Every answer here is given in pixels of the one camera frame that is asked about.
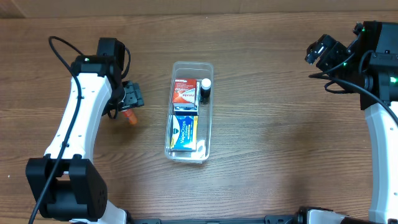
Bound dark bottle white cap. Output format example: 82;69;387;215
200;78;211;104

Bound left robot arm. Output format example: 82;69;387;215
25;53;144;223

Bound white blue plaster box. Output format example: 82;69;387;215
174;105;198;116

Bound clear plastic container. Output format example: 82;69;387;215
164;62;214;164

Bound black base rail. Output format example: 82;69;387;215
127;215;305;224

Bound orange bottle white cap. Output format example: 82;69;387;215
122;109;137;125

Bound blue yellow VapoDrops box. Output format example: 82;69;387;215
170;115;198;152

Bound red white small box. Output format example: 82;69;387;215
172;79;197;107

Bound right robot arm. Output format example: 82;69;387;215
305;21;397;223

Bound left black cable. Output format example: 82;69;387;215
27;35;132;224

